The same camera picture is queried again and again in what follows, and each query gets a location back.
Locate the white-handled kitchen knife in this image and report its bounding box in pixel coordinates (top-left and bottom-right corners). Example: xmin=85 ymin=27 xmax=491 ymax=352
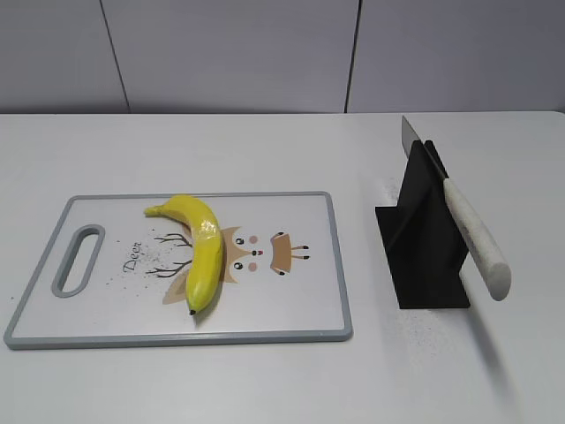
xmin=401 ymin=115 xmax=512 ymax=302

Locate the yellow plastic banana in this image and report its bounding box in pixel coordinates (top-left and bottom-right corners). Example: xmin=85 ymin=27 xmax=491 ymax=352
xmin=144 ymin=194 xmax=224 ymax=315

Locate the black knife stand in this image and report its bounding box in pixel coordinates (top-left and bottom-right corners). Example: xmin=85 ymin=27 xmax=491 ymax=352
xmin=375 ymin=140 xmax=470 ymax=309

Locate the white grey-rimmed cutting board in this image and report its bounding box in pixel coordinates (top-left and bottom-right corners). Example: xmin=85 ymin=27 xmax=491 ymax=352
xmin=4 ymin=191 xmax=352 ymax=350

